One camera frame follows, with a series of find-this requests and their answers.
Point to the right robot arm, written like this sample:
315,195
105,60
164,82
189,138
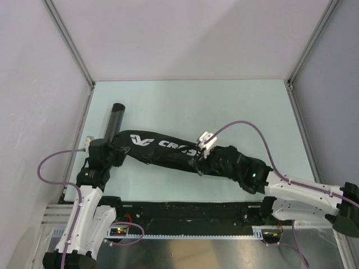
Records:
291,198

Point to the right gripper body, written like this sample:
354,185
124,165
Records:
211,163

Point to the right aluminium frame post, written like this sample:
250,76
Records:
313,40

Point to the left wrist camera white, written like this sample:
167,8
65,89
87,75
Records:
88,140

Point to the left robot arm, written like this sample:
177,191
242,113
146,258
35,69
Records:
92,212

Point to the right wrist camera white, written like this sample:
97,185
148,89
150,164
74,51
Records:
205,143

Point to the aluminium frame post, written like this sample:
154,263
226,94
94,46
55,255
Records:
313,40
68,41

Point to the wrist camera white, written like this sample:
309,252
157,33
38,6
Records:
205,143
88,140

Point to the grey cable duct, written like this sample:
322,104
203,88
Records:
255,233

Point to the black shuttlecock tube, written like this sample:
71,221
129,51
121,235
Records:
115,121

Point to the black racket bag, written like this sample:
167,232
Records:
170,152

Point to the left aluminium frame post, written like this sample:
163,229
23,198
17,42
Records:
68,41

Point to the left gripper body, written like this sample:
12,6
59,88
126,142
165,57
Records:
116,157

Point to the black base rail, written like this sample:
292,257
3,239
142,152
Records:
197,218

